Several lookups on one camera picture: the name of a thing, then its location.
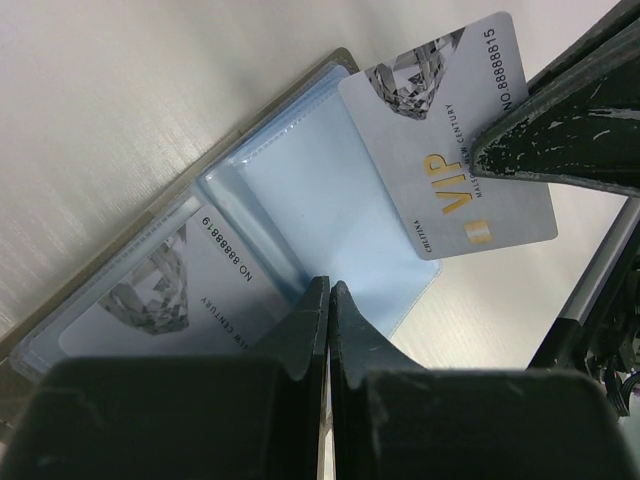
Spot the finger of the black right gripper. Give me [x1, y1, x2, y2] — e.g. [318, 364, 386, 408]
[471, 1, 639, 197]

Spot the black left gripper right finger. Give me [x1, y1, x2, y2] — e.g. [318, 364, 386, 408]
[329, 282, 639, 479]

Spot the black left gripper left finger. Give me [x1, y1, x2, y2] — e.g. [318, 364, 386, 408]
[1, 277, 330, 479]

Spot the grey card holder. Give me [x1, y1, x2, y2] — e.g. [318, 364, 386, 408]
[0, 46, 444, 401]

